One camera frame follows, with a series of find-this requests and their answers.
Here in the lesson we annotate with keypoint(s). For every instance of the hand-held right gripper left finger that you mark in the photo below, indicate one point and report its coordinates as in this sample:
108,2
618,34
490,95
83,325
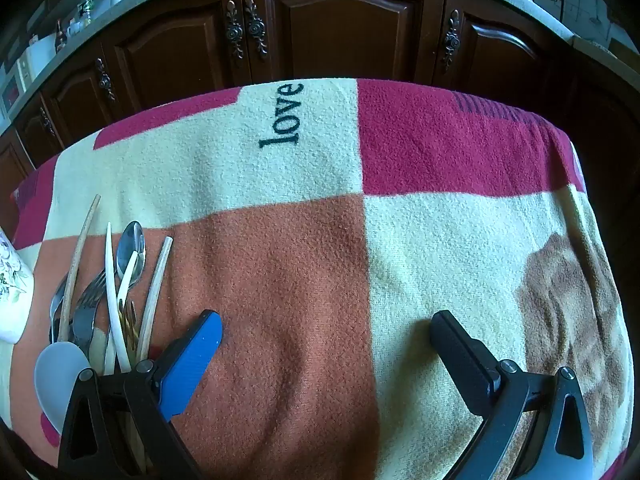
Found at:
195,360

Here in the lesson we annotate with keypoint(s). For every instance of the steel fork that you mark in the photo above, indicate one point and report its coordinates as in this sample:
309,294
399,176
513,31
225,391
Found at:
85,320

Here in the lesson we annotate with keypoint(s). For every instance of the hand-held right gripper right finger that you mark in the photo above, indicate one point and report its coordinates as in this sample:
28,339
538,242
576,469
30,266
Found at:
460,355

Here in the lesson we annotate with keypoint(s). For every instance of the brown wooden chopstick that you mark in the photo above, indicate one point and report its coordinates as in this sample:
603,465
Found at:
80,255

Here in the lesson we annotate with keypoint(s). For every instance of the small metal fork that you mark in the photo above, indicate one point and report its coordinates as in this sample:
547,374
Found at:
157,280

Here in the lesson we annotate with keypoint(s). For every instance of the white utensil holder cup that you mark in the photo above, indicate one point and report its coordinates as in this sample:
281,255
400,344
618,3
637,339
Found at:
12,305

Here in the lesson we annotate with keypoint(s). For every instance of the gold fork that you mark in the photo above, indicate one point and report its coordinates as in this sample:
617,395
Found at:
128,325

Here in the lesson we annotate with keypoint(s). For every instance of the printed fleece blanket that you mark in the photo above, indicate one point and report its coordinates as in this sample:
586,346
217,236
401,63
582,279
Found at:
300,260

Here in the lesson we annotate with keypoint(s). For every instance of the white container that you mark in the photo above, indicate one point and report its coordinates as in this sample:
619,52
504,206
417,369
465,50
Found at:
41,57

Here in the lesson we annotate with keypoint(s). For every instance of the dark glass bottle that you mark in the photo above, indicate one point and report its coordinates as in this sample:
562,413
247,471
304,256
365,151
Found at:
60,37

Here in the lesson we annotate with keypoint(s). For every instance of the pale chopstick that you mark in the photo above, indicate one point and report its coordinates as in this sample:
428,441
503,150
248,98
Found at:
108,280

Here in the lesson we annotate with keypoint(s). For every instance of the white rice paddle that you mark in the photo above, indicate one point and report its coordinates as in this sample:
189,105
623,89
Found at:
57,375

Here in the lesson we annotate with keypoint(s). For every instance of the dark wooden cabinet door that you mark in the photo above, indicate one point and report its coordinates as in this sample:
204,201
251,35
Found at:
345,25
175,55
32,135
75,105
510,55

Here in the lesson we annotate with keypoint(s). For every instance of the yellow capped bottle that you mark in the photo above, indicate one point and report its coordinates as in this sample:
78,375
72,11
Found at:
86,10

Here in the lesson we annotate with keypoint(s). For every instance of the white microwave oven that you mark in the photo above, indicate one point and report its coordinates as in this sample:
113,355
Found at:
17,82

